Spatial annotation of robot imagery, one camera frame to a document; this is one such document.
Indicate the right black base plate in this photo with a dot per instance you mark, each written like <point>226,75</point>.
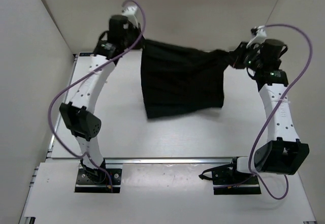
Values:
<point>228,181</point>

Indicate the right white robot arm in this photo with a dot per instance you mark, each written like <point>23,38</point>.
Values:
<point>283,152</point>

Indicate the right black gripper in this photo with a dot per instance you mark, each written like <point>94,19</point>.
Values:
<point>237,55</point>

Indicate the left table label sticker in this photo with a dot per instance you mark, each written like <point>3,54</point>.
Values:
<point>82,54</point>

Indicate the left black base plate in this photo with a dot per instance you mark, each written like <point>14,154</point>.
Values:
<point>85,183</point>

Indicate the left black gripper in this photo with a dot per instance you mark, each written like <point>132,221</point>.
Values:
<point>141,43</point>

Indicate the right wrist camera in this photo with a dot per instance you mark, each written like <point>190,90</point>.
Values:
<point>259,35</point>

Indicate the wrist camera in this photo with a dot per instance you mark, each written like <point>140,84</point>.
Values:
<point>131,13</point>
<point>259,35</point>

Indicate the black pleated skirt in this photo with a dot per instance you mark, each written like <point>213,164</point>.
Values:
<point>178,80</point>

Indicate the aluminium rail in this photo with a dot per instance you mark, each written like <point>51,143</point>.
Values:
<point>169,161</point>

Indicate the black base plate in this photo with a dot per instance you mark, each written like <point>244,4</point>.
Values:
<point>228,181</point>
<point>85,183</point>

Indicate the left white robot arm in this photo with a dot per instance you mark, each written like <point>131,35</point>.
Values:
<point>78,114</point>

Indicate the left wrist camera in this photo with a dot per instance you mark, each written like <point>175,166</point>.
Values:
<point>131,13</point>

